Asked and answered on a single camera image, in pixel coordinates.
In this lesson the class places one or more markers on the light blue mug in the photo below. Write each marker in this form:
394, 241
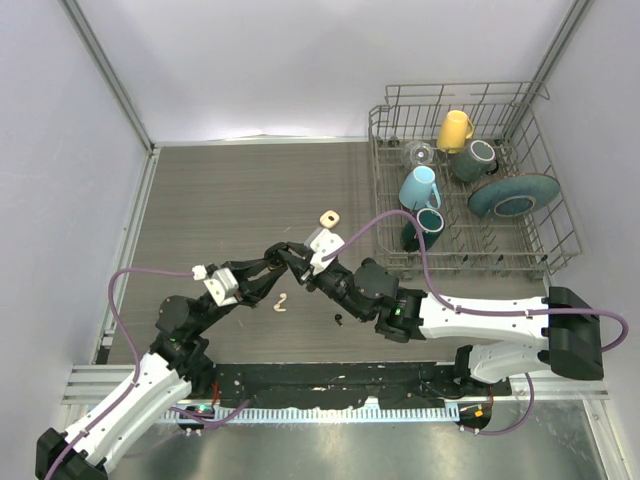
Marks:
420, 190

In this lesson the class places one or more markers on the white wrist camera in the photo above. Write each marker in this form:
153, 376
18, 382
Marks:
322, 242
220, 283

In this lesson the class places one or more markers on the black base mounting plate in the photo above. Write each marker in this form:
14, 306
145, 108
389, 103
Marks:
342, 385

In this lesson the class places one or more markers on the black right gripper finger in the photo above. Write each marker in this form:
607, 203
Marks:
300, 249
298, 267

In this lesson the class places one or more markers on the dark teal mug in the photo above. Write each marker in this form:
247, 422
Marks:
430, 226

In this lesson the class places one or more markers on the beige earbud charging case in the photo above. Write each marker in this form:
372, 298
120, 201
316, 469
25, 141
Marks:
329, 219

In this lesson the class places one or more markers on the white slotted cable duct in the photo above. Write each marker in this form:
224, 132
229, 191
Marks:
369, 413

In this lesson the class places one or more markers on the teal ceramic plate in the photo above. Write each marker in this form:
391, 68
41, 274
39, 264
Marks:
513, 196

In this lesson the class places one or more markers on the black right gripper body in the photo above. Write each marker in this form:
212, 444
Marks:
314, 280

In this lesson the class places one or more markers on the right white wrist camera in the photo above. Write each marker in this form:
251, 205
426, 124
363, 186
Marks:
322, 242

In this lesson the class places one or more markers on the clear drinking glass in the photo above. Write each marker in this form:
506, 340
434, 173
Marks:
417, 153

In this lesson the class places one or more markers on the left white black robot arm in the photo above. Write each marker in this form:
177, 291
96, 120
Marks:
175, 366

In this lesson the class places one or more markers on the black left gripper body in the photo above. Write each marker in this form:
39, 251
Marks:
239, 277

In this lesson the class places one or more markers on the grey-green mug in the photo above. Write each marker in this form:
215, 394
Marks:
476, 160

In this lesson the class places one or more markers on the grey wire dish rack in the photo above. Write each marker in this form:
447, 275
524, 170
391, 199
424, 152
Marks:
536, 244

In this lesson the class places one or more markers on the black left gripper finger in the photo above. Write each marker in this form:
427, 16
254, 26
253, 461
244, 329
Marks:
260, 265
261, 287

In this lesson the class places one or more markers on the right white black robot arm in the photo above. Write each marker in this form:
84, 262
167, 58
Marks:
556, 332

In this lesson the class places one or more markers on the beige earbud pair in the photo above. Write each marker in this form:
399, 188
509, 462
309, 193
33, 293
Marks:
279, 305

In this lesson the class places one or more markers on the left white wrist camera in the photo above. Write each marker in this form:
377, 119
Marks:
220, 283

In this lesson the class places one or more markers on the yellow mug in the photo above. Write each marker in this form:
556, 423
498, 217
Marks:
456, 129

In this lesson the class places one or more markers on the black gold-trimmed earbud case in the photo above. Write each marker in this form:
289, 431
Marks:
276, 260

